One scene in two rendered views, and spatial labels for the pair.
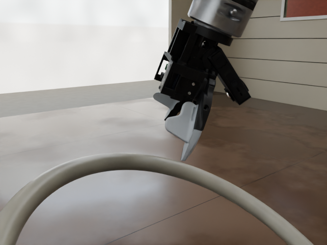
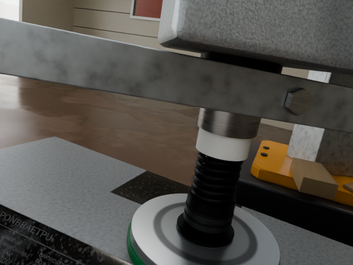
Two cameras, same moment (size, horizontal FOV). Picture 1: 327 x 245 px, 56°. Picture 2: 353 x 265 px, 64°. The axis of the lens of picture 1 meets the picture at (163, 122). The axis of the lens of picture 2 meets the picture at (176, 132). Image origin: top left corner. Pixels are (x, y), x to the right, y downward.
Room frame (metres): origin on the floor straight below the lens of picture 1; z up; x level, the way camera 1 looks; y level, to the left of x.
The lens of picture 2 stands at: (-0.18, -0.44, 1.11)
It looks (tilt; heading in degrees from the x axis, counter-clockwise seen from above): 15 degrees down; 332
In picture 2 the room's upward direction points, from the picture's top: 10 degrees clockwise
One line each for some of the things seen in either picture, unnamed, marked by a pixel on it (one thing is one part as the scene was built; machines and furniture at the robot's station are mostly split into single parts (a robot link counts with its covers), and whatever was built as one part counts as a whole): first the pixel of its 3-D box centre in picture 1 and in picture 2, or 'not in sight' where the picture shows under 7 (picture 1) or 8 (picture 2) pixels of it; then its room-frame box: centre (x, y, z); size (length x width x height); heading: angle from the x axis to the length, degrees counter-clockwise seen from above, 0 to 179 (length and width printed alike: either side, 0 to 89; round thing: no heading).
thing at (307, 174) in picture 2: not in sight; (311, 176); (0.38, -1.27, 0.81); 0.20 x 0.10 x 0.05; 140
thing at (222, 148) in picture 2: not in sight; (224, 138); (0.11, -0.67, 1.02); 0.07 x 0.07 x 0.04
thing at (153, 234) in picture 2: not in sight; (204, 232); (0.11, -0.67, 0.87); 0.21 x 0.21 x 0.01
